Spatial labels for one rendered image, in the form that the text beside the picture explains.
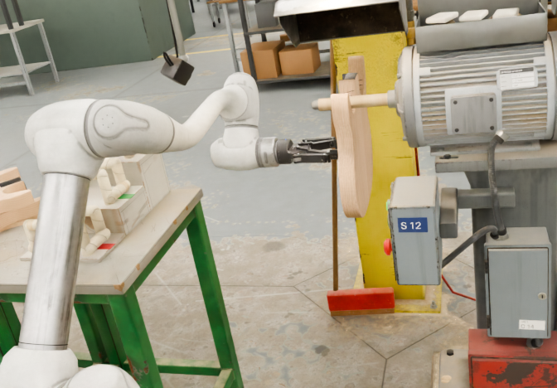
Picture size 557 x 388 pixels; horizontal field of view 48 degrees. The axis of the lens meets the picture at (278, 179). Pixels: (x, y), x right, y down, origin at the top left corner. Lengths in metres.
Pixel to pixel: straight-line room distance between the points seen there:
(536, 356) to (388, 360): 1.05
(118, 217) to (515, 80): 1.13
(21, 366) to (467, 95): 1.11
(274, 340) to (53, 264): 1.62
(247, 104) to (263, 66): 4.91
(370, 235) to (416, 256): 1.41
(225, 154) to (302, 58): 4.86
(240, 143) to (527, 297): 0.88
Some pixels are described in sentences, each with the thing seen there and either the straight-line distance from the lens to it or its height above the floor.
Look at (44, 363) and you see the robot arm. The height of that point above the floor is 0.97.
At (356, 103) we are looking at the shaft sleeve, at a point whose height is 1.25.
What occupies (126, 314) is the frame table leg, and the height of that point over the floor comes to 0.83.
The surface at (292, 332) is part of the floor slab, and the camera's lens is 2.91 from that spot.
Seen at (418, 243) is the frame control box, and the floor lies 1.03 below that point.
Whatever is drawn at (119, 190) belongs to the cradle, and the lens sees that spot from 1.93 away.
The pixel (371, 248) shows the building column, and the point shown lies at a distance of 2.85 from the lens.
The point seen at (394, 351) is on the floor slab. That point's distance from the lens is 2.74.
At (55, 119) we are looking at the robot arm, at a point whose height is 1.39.
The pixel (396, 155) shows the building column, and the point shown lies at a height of 0.74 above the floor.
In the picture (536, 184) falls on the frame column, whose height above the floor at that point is 1.04.
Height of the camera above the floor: 1.73
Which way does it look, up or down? 23 degrees down
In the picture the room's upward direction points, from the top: 10 degrees counter-clockwise
